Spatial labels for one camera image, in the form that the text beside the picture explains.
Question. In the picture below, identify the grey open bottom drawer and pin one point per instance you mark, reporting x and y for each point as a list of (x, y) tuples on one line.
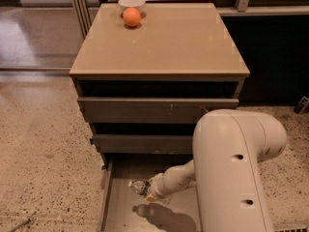
[(125, 211)]

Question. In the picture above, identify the orange ball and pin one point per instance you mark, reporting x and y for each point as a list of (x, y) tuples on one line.
[(131, 17)]

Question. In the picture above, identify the grey middle drawer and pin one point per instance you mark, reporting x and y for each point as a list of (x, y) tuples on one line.
[(143, 144)]

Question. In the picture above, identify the grey top drawer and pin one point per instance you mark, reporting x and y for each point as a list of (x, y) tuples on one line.
[(149, 110)]

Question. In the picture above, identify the dark object on floor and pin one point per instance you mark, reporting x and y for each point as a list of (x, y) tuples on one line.
[(302, 106)]

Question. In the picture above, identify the grey power strip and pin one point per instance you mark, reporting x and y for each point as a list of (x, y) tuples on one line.
[(292, 227)]

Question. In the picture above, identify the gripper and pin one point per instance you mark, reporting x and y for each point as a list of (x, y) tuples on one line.
[(157, 186)]

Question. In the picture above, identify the white bowl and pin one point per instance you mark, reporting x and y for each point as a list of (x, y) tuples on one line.
[(138, 5)]

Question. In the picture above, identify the beige drawer cabinet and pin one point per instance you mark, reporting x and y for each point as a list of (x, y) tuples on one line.
[(181, 51)]

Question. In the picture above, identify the clear plastic water bottle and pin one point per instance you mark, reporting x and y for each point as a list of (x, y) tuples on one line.
[(140, 187)]

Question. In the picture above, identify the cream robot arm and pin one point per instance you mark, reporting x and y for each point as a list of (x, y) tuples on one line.
[(227, 147)]

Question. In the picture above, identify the grey metal rod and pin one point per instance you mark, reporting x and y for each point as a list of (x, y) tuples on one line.
[(20, 225)]

